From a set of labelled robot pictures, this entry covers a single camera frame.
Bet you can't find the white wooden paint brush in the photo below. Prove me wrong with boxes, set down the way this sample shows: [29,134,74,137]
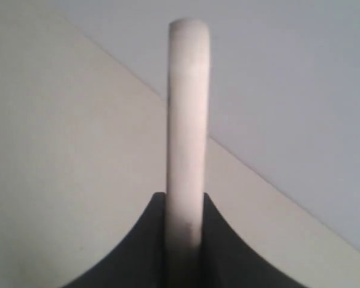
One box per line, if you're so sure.
[165,19,210,287]

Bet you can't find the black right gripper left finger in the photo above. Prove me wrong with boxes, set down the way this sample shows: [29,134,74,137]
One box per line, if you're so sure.
[65,193,166,288]

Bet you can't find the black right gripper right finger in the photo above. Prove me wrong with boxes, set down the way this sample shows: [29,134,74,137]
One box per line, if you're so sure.
[200,193,303,288]

